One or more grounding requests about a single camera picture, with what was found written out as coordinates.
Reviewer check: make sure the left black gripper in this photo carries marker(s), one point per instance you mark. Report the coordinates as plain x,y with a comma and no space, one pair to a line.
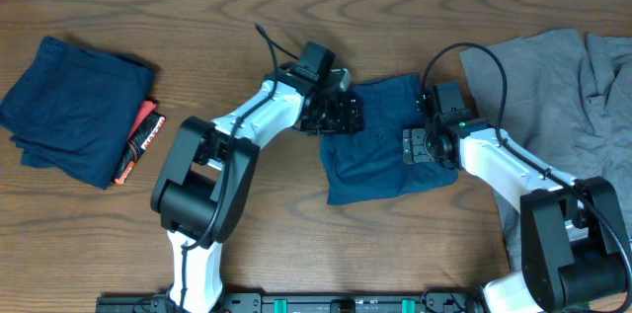
345,120

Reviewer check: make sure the folded red black garment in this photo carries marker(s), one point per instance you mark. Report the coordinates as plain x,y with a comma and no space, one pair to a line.
146,126

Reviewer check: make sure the folded navy blue garment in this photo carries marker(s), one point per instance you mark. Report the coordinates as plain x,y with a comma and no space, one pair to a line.
74,108

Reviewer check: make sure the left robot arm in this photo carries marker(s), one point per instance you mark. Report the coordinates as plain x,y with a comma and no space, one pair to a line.
202,189

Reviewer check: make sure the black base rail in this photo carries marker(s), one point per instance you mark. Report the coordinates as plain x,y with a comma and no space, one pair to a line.
427,302

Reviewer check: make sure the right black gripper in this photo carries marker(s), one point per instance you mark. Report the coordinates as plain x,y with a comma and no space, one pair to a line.
414,147

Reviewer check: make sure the grey button shorts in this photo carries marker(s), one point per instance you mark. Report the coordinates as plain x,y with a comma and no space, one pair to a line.
565,98

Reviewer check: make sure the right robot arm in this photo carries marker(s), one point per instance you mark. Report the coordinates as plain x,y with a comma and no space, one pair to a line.
574,248

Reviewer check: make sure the dark blue denim shorts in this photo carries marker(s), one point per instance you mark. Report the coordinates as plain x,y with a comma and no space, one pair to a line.
369,164

